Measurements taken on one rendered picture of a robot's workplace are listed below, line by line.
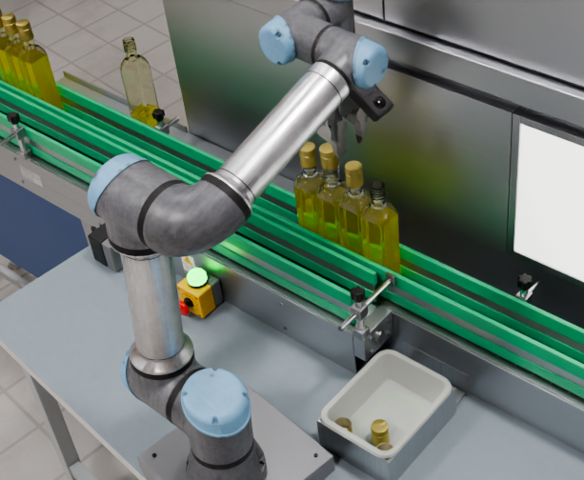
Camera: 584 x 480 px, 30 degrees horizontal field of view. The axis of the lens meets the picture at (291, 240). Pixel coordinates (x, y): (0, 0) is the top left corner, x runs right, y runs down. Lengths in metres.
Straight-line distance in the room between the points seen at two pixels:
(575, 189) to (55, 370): 1.16
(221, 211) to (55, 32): 3.53
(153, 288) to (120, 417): 0.53
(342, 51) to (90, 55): 3.18
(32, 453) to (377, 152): 1.52
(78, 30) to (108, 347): 2.83
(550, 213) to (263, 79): 0.73
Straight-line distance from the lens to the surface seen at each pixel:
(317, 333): 2.25
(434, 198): 2.20
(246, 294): 2.35
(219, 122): 2.61
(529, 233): 2.11
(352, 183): 2.11
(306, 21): 1.81
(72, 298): 2.55
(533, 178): 2.02
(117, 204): 1.68
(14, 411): 3.39
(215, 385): 1.91
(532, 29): 1.88
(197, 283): 2.37
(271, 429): 2.13
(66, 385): 2.37
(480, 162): 2.06
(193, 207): 1.62
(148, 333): 1.88
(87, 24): 5.10
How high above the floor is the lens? 2.47
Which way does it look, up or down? 42 degrees down
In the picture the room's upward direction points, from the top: 8 degrees counter-clockwise
